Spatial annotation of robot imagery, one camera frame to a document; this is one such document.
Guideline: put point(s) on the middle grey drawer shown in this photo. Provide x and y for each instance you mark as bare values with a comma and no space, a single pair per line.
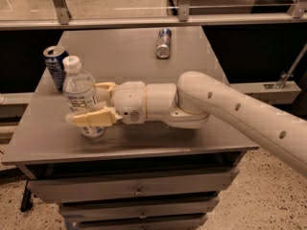
140,208

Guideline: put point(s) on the clear plastic water bottle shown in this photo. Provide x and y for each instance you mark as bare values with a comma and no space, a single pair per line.
79,87

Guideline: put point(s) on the top grey drawer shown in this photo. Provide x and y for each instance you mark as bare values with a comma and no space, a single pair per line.
82,189

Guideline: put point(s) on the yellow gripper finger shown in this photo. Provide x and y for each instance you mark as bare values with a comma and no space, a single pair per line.
105,90
105,117

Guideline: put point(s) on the metal bracket on ledge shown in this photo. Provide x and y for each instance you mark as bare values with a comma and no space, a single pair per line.
285,75

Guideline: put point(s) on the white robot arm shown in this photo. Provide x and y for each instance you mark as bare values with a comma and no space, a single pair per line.
189,102

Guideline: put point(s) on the blue soda can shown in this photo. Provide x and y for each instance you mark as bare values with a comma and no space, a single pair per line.
53,56

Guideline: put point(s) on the bottom grey drawer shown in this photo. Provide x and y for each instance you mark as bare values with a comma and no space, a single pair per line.
179,222

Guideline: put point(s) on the silver blue redbull can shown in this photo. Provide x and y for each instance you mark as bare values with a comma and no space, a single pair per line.
163,45

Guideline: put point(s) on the grey metal railing frame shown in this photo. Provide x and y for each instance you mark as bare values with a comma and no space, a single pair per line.
111,14

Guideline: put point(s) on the grey drawer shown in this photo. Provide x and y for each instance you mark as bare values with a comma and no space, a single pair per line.
179,222
140,208
82,189

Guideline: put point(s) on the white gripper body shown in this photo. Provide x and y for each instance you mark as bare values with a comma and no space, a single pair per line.
129,100

